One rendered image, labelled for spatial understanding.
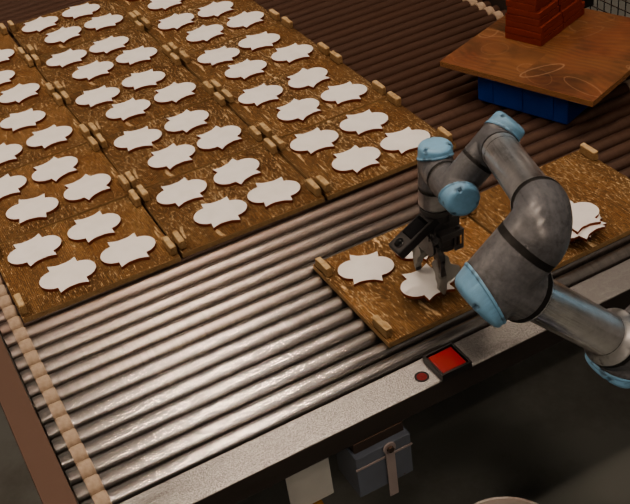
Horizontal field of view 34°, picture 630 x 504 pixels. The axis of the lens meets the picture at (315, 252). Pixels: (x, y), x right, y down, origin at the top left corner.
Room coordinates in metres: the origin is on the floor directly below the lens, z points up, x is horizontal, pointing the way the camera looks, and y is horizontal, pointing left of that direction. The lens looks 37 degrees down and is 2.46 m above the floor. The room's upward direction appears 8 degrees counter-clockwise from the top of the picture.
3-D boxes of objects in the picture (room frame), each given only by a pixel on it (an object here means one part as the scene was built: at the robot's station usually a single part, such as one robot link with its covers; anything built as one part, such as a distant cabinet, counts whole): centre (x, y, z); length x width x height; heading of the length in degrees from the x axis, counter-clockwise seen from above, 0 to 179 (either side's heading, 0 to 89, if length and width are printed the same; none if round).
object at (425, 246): (1.84, -0.28, 1.10); 0.09 x 0.08 x 0.12; 113
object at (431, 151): (1.84, -0.28, 1.26); 0.09 x 0.08 x 0.11; 11
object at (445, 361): (1.61, -0.24, 0.92); 0.06 x 0.06 x 0.01; 23
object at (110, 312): (2.25, -0.15, 0.90); 1.95 x 0.05 x 0.05; 113
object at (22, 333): (2.30, -0.14, 0.90); 1.95 x 0.05 x 0.05; 113
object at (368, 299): (1.92, -0.25, 0.93); 0.41 x 0.35 x 0.02; 114
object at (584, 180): (2.09, -0.63, 0.93); 0.41 x 0.35 x 0.02; 114
